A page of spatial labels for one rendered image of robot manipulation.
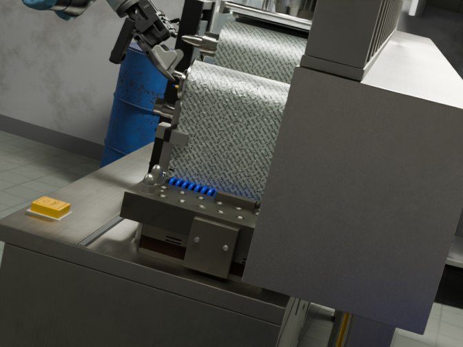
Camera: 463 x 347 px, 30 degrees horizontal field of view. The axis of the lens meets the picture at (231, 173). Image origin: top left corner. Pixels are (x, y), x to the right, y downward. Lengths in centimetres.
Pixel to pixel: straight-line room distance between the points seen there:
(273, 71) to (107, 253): 67
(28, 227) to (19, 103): 463
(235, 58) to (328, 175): 113
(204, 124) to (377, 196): 94
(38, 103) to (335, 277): 542
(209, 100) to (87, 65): 430
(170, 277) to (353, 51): 86
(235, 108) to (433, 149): 94
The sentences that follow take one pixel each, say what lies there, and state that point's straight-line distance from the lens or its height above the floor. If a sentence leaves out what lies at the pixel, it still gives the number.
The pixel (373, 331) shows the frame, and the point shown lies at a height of 110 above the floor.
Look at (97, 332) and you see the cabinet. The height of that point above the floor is 72.
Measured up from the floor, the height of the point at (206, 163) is 109.
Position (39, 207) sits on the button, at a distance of 202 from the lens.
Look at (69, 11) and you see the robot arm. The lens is 211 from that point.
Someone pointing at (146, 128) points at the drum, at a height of 52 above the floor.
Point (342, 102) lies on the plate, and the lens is 109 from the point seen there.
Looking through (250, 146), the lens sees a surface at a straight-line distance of 198.
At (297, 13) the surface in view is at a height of 146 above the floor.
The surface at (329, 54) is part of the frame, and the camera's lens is 110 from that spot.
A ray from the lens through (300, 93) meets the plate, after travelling 110.
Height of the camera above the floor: 154
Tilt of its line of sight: 13 degrees down
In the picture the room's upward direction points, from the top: 13 degrees clockwise
